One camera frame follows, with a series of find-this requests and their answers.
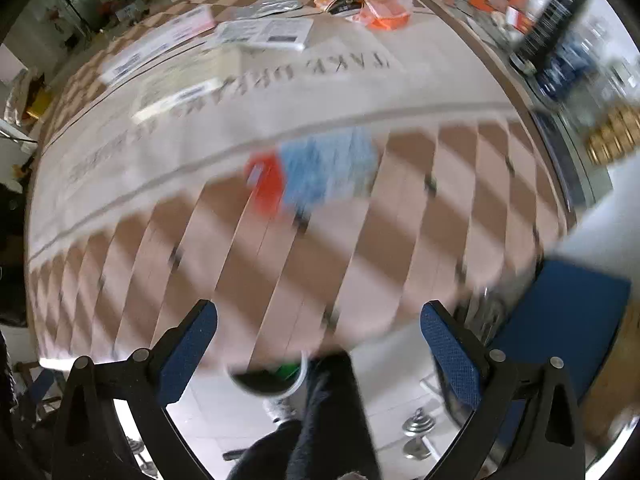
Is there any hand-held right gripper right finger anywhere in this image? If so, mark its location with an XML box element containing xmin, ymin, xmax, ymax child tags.
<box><xmin>420</xmin><ymin>300</ymin><xmax>586</xmax><ymax>480</ymax></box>

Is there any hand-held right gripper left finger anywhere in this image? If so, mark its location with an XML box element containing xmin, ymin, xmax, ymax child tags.
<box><xmin>52</xmin><ymin>299</ymin><xmax>219</xmax><ymax>480</ymax></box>

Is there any blue and orange snack packet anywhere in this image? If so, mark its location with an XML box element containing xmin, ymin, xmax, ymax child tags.
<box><xmin>245</xmin><ymin>127</ymin><xmax>379</xmax><ymax>216</ymax></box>

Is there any chrome dumbbell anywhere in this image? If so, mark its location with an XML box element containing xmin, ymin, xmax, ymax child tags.
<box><xmin>400</xmin><ymin>406</ymin><xmax>453</xmax><ymax>461</ymax></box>

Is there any white and green sneaker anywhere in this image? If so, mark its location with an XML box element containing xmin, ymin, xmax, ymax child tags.
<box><xmin>227</xmin><ymin>350</ymin><xmax>311</xmax><ymax>423</ymax></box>

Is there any blue chair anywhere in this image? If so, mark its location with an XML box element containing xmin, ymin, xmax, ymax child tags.
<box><xmin>452</xmin><ymin>256</ymin><xmax>632</xmax><ymax>453</ymax></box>

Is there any person's dark trouser leg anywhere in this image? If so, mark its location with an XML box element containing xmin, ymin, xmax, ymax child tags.
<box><xmin>225</xmin><ymin>350</ymin><xmax>383</xmax><ymax>480</ymax></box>

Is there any checkered printed tablecloth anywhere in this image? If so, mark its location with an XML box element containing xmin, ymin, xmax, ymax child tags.
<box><xmin>26</xmin><ymin>0</ymin><xmax>576</xmax><ymax>373</ymax></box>

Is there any pale flat carton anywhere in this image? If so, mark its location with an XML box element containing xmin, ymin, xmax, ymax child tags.
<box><xmin>132</xmin><ymin>47</ymin><xmax>246</xmax><ymax>122</ymax></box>

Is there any pink and white flat box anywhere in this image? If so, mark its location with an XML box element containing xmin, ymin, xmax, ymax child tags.
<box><xmin>97</xmin><ymin>4</ymin><xmax>217</xmax><ymax>86</ymax></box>

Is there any white printed paper packet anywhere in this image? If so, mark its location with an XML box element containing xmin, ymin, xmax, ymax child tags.
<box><xmin>214</xmin><ymin>17</ymin><xmax>315</xmax><ymax>52</ymax></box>

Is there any silver foil wrapper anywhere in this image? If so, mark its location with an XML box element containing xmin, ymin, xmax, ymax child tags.
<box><xmin>239</xmin><ymin>0</ymin><xmax>306</xmax><ymax>20</ymax></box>

